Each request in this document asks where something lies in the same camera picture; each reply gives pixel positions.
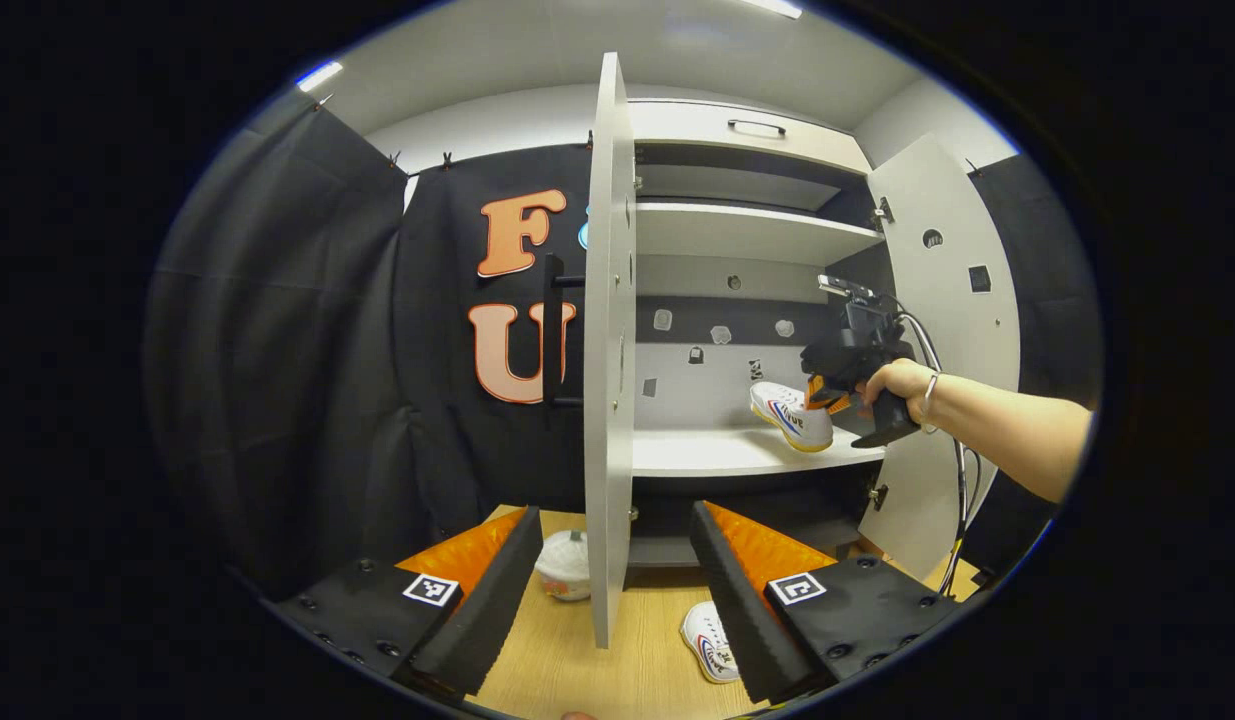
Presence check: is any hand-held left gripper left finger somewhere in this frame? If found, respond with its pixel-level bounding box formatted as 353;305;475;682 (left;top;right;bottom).
267;505;545;701

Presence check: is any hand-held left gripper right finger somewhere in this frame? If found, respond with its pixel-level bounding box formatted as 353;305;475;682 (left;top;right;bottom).
689;500;963;706

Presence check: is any white striped shoe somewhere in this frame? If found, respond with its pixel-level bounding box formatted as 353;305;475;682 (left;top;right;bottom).
680;600;740;686
749;381;836;453

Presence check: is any white shoe cabinet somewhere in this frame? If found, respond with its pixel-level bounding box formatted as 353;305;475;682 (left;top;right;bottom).
627;98;890;569

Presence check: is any white cabinet door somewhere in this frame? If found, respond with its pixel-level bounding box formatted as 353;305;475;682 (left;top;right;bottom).
857;133;1023;581
582;52;638;651

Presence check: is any white cabinet shelf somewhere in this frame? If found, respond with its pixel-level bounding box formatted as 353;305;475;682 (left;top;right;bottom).
637;163;840;211
632;428;888;478
635;203;885;267

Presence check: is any cream cabinet drawer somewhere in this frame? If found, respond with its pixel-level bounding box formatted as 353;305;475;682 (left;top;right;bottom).
627;98;873;176

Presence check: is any white round cup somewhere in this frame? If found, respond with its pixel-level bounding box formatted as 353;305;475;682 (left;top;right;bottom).
534;530;591;603

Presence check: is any black backdrop cloth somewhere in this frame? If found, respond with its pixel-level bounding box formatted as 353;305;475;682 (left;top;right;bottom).
962;155;1106;576
142;95;598;601

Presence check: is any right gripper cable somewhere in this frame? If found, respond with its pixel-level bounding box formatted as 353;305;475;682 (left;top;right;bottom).
897;310;983;596

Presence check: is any black left door handle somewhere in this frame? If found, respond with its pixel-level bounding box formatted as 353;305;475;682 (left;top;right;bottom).
542;253;586;411

